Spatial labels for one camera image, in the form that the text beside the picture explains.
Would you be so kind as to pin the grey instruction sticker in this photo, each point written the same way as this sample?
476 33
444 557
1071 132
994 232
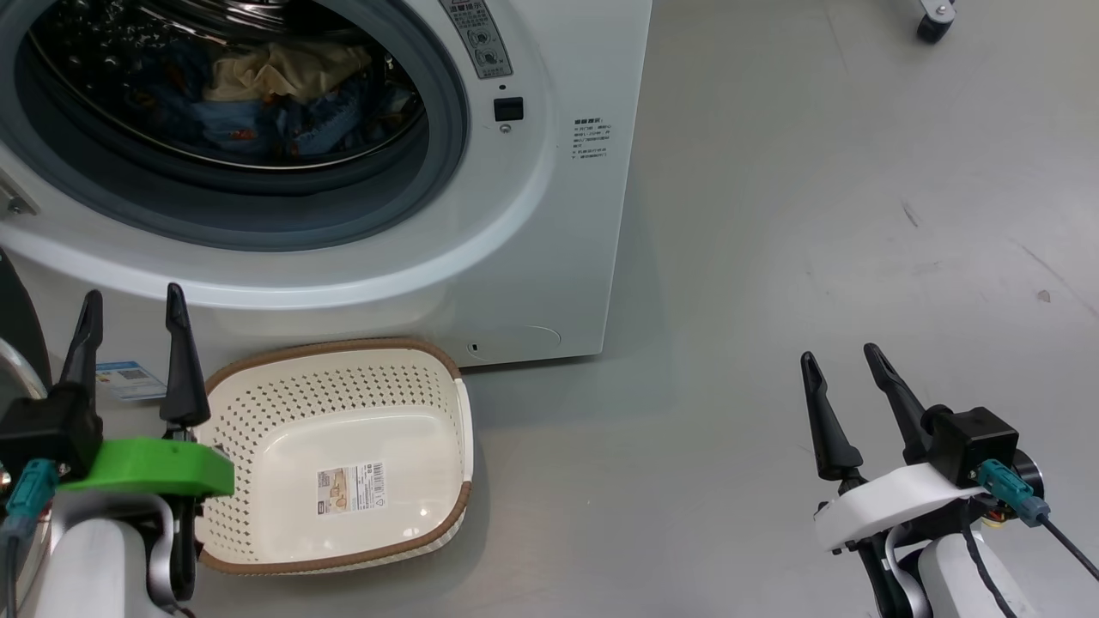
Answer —
479 39

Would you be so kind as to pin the washing machine door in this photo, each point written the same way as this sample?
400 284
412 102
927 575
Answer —
21 300

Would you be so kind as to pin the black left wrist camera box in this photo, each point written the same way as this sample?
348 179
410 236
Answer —
47 429

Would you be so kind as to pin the black text warning label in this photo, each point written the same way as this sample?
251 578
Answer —
592 139

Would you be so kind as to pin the stainless steel washing machine drum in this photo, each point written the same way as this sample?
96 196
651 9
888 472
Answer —
103 86

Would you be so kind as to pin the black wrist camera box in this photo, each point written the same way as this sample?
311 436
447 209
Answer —
47 429
974 442

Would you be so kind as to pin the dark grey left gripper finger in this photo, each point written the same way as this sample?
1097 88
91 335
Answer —
84 352
182 386

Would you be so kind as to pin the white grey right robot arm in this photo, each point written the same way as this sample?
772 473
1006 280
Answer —
944 575

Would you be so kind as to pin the basket product label sticker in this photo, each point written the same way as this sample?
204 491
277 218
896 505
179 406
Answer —
350 489

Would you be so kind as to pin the white washing machine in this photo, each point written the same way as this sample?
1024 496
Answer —
532 257

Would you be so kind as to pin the cream perforated laundry basket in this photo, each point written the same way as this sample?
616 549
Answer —
275 403

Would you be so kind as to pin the light blue printed garment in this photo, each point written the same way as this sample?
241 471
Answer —
240 129

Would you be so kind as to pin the blue energy label sticker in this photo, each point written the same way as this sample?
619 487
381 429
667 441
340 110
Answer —
129 382

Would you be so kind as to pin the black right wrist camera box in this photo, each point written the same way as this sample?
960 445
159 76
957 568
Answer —
974 442

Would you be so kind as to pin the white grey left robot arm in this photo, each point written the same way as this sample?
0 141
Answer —
94 566

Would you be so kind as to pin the grey metal bracket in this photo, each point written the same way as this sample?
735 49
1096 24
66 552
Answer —
17 196

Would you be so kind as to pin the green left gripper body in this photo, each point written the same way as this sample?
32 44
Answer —
154 468

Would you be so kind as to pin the black caster wheel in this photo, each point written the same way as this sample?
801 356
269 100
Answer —
934 26

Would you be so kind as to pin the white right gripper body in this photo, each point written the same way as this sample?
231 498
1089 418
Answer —
884 502

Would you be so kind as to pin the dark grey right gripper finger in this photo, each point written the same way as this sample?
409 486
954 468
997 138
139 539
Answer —
833 438
901 403

